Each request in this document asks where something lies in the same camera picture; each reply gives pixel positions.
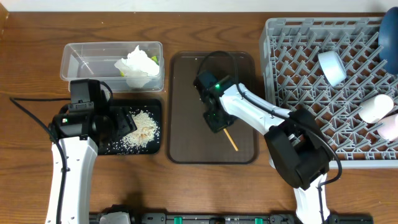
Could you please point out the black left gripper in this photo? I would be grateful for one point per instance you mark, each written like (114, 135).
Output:
(123, 122)

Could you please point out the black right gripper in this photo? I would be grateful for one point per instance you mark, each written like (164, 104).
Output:
(216, 126)

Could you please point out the pile of rice grains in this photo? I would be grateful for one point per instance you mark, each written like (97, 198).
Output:
(145, 140)

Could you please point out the white paper napkin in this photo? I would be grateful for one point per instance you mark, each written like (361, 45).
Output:
(137, 81)

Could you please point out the light blue bowl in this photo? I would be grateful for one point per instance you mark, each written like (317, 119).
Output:
(332, 67)

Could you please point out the cream white plastic cup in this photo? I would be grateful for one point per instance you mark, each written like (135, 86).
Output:
(375, 108)

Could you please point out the pink plastic cup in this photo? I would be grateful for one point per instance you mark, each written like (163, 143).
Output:
(388, 129)

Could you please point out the dark blue plate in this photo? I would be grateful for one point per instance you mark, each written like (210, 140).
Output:
(388, 40)

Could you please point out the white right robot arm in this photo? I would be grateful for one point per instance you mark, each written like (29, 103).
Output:
(296, 145)

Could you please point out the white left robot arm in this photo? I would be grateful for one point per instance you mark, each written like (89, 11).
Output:
(78, 137)

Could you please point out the clear plastic waste bin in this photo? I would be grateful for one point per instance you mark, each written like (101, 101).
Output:
(95, 60)

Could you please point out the grey plastic dishwasher rack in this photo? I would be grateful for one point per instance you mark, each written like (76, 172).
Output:
(294, 79)

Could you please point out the black plastic tray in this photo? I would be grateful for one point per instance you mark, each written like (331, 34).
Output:
(153, 105)

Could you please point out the brown plastic serving tray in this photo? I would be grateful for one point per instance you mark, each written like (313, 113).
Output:
(190, 140)

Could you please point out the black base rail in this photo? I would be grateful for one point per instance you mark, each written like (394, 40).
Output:
(120, 214)

